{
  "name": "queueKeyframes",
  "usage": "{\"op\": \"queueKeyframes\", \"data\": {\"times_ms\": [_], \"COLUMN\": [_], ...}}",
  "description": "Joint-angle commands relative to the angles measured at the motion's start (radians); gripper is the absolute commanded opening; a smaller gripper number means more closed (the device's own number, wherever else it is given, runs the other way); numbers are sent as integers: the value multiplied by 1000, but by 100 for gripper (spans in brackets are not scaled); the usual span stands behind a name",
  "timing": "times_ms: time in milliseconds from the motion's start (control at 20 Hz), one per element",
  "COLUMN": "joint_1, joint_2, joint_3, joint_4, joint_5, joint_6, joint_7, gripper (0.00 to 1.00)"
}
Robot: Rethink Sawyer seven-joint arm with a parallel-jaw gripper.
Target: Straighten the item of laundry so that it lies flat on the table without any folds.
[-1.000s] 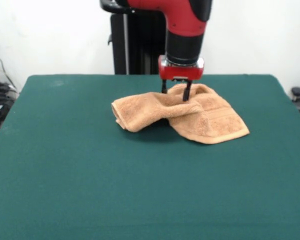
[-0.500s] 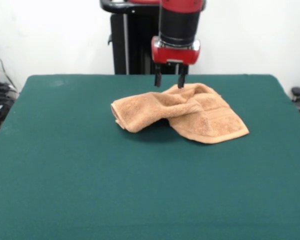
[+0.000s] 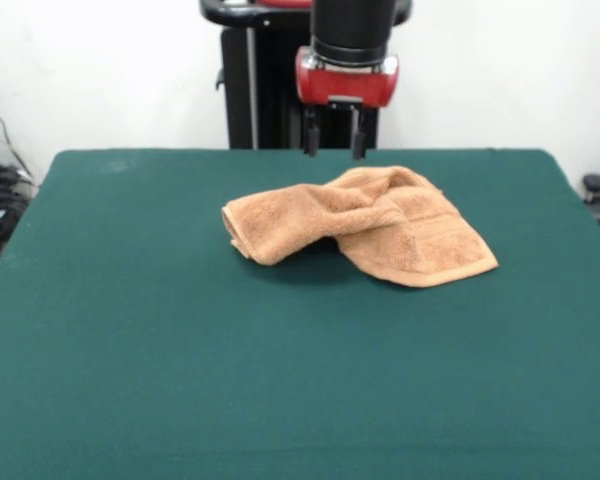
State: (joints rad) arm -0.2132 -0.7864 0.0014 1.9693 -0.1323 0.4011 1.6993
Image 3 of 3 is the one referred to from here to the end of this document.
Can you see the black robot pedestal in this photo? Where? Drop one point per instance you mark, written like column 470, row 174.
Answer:
column 260, row 90

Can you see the dark green table cloth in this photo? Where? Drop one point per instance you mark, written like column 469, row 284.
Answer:
column 180, row 375

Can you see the tan terry towel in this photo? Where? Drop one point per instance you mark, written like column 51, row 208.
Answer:
column 370, row 225

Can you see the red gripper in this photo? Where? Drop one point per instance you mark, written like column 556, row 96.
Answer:
column 347, row 87

